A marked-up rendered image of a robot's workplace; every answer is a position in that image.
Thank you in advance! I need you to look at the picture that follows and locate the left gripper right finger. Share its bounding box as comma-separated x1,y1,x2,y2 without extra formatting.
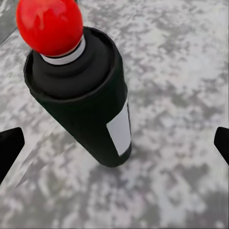
214,126,229,165

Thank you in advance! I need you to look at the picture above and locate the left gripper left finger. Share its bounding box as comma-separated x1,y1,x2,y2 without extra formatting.
0,127,25,184

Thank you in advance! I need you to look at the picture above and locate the insectifuge atomizer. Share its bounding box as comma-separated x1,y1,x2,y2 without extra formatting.
16,0,132,168

